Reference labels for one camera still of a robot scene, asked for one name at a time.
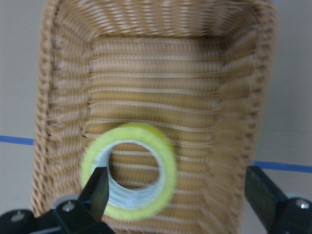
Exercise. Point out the yellow tape roll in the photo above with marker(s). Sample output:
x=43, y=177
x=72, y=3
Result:
x=134, y=204

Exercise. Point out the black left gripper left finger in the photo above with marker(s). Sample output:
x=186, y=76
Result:
x=83, y=215

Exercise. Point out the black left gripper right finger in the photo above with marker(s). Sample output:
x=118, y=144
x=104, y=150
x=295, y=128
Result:
x=278, y=213

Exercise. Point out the brown wicker basket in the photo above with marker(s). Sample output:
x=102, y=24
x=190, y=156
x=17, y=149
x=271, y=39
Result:
x=195, y=69

